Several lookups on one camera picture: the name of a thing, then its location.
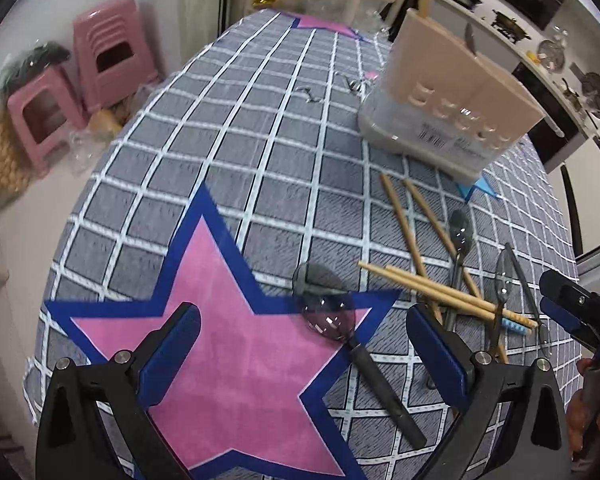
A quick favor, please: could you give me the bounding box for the beige utensil holder caddy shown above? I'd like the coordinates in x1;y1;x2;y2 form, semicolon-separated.
358;10;544;185

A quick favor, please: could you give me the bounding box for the person's right hand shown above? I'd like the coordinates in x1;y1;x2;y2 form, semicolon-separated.
564;357;600;461

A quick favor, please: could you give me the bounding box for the blue patterned bamboo chopstick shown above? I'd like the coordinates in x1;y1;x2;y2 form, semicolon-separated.
501;318;530;336

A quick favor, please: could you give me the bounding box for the black handled slotted spoon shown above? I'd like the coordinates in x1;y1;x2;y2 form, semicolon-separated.
464;22;477;56

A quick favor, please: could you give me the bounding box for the grey checked tablecloth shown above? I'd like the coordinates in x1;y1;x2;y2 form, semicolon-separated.
21;8;581;480

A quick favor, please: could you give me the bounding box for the yellow patterned bamboo chopstick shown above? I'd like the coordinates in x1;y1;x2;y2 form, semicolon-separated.
356;260;540;330

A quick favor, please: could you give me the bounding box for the short pink plastic stool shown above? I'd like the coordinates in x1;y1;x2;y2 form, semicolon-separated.
7;65;88;178

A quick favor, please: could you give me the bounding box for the black pot on stove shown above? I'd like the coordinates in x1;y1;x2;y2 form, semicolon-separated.
491;11;530;44

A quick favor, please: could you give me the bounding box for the tall pink plastic stool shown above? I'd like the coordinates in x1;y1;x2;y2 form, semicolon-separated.
73;0;159;114

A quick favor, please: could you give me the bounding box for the black built-in oven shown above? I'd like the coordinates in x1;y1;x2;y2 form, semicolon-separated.
513;63;582;172

